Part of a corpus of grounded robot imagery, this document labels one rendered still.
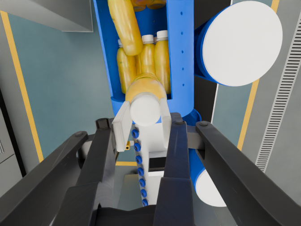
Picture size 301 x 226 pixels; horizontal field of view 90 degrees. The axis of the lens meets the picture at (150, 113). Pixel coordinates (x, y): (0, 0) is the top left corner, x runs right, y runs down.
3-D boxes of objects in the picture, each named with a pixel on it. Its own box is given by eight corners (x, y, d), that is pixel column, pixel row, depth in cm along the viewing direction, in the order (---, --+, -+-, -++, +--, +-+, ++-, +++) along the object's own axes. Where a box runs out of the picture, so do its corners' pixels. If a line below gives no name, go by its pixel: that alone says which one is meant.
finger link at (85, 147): (111, 157, 12) (74, 160, 12) (122, 129, 17) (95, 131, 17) (108, 140, 11) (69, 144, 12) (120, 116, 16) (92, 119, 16)
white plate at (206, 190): (234, 212, 79) (233, 210, 81) (265, 172, 71) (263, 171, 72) (186, 198, 76) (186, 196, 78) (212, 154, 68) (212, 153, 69)
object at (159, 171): (148, 155, 81) (148, 176, 66) (148, 149, 80) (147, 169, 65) (167, 154, 81) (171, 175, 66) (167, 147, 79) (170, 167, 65)
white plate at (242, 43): (273, -18, 47) (270, -16, 48) (191, 27, 51) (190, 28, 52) (290, 65, 55) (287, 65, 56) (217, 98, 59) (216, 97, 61)
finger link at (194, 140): (173, 135, 11) (214, 132, 11) (167, 112, 16) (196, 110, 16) (174, 152, 12) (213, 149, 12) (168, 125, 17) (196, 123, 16)
